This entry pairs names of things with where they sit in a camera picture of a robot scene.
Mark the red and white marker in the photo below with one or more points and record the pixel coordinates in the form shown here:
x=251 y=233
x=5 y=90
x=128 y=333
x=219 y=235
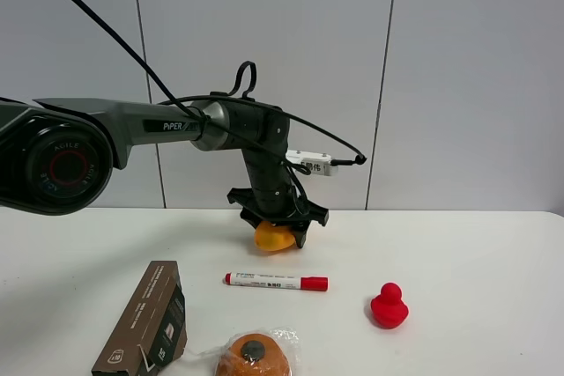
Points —
x=299 y=283

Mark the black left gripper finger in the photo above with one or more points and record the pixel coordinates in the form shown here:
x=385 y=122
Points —
x=249 y=217

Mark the long brown cardboard box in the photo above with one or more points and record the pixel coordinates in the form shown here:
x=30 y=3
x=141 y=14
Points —
x=151 y=332

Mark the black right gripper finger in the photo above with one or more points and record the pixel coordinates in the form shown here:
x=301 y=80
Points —
x=299 y=231

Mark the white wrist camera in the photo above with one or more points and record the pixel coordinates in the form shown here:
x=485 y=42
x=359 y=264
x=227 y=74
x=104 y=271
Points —
x=318 y=163

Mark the red rubber duck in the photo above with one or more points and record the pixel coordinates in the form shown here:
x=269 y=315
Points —
x=388 y=308

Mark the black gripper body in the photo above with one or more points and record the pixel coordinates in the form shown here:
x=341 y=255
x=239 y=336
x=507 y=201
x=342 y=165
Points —
x=278 y=208

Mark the wrapped orange bread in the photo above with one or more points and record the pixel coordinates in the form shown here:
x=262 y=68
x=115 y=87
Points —
x=274 y=351

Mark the yellow mango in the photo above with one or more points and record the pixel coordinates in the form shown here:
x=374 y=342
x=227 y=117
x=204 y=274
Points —
x=273 y=238

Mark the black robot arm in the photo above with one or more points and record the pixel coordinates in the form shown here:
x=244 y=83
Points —
x=58 y=154

